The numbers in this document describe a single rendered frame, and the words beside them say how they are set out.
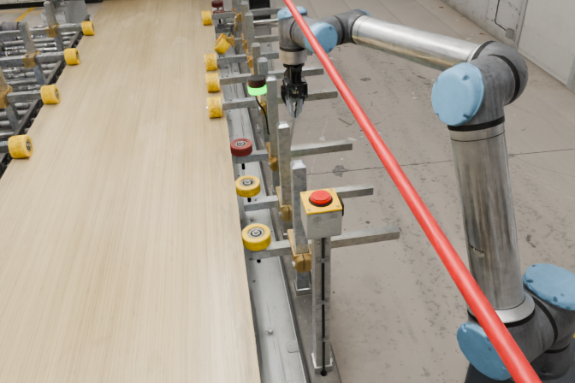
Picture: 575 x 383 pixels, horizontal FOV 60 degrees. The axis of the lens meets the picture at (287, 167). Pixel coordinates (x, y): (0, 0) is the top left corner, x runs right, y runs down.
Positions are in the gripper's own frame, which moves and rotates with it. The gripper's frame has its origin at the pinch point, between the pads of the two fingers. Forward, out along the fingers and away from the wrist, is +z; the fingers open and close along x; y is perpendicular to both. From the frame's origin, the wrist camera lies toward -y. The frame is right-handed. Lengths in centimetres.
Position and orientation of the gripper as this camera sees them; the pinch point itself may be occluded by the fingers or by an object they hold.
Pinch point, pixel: (294, 113)
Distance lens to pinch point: 175.6
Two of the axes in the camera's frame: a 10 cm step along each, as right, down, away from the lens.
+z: 0.4, 8.4, 5.4
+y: 1.6, 5.3, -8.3
